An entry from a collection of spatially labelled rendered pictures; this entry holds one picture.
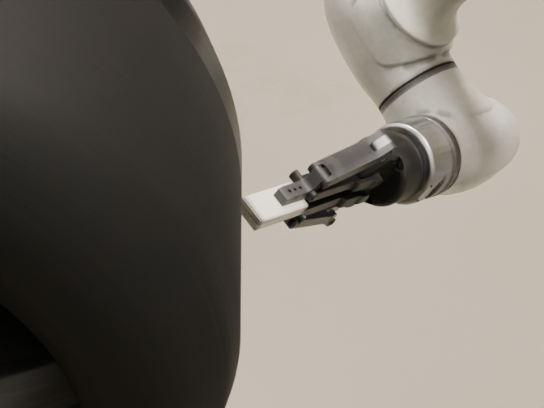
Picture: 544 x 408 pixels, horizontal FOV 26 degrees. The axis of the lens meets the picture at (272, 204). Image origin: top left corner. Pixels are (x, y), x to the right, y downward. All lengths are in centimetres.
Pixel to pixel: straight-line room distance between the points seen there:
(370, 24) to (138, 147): 72
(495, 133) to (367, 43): 17
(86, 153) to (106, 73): 5
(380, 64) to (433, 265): 114
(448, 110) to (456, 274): 114
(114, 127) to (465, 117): 73
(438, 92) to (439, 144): 8
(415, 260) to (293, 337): 32
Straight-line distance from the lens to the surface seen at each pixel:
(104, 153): 61
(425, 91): 131
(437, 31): 131
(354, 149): 114
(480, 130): 131
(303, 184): 111
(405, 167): 120
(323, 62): 290
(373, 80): 133
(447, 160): 125
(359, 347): 226
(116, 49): 66
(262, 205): 108
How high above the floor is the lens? 175
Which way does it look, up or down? 44 degrees down
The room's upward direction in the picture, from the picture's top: straight up
